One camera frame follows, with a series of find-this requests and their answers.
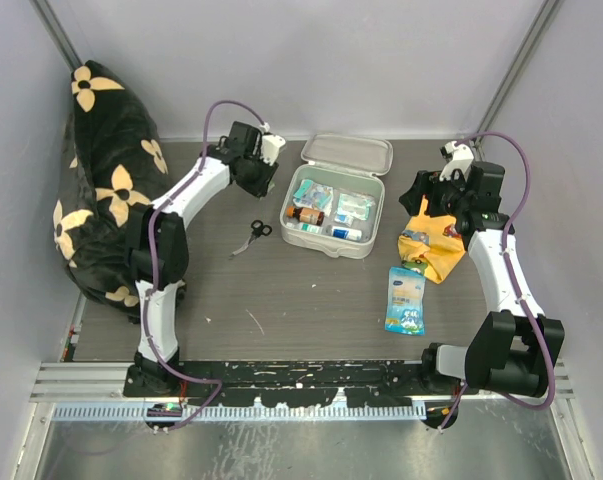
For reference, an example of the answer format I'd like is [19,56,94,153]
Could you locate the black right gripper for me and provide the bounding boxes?
[399,168,472,218]

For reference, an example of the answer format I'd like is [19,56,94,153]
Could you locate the black handled scissors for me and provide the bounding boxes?
[229,219,272,259]

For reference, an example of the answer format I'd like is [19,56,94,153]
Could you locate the green plasters plastic bag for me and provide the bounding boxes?
[337,192,376,221]

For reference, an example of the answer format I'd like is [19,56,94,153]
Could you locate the medical tape roll packet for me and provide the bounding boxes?
[294,179,334,210]

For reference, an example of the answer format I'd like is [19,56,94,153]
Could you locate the white bottle green label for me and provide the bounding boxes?
[286,222,322,234]

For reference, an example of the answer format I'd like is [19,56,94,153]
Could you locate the brown medicine bottle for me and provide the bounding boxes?
[285,206,325,226]

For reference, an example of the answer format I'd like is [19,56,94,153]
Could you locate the grey medicine kit case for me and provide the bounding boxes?
[279,133,393,259]

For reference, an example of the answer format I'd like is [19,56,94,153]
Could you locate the white gauze packet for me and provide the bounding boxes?
[292,188,314,208]

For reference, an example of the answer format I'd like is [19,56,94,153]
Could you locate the alcohol pads plastic bag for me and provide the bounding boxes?
[334,201,355,227]

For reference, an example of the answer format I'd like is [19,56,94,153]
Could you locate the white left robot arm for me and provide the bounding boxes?
[125,122,286,396]

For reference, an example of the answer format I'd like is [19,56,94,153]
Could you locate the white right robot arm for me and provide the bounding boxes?
[399,162,565,403]

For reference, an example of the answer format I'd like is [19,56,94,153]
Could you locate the yellow cartoon cloth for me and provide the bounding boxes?
[398,198,466,284]

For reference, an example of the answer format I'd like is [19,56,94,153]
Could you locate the blue cooling patch pouch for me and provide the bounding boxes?
[384,267,425,336]

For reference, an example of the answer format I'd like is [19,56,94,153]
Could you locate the black floral plush blanket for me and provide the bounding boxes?
[52,60,172,323]

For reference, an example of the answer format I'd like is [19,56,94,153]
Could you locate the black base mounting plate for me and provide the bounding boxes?
[123,360,461,408]

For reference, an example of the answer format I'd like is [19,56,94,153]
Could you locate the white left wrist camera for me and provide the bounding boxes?
[260,122,287,166]

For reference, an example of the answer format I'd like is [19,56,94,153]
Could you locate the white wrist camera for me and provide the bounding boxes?
[439,141,475,182]
[260,122,287,166]

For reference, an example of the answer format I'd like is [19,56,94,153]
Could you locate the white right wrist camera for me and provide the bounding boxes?
[439,141,475,182]

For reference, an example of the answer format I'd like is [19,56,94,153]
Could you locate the white slotted cable duct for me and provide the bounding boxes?
[52,400,426,423]

